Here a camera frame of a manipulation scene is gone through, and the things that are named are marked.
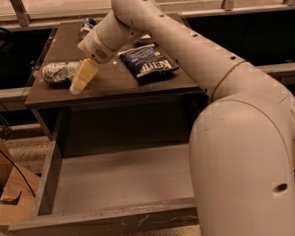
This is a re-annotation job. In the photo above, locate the blue soda can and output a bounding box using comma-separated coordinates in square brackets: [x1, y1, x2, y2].
[79, 17, 97, 39]

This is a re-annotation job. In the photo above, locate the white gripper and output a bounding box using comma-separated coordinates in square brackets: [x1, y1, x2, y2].
[69, 28, 115, 94]

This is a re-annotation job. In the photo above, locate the blue Kettle chip bag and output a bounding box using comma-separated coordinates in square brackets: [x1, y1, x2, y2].
[119, 44, 179, 82]

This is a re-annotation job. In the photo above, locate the metal window railing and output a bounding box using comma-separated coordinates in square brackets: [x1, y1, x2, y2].
[0, 0, 295, 27]

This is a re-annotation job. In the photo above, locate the black cable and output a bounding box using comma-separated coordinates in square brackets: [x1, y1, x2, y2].
[0, 86, 37, 200]

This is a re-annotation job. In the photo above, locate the open grey top drawer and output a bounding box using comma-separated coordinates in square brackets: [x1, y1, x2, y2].
[0, 99, 216, 236]

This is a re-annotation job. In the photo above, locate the grey cabinet with glossy top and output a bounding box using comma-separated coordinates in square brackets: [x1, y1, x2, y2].
[19, 11, 223, 158]

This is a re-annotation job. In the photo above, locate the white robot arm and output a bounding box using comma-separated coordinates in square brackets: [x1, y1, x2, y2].
[70, 0, 295, 236]

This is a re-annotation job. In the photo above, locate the brown cardboard box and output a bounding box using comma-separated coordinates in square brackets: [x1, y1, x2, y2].
[0, 139, 40, 226]

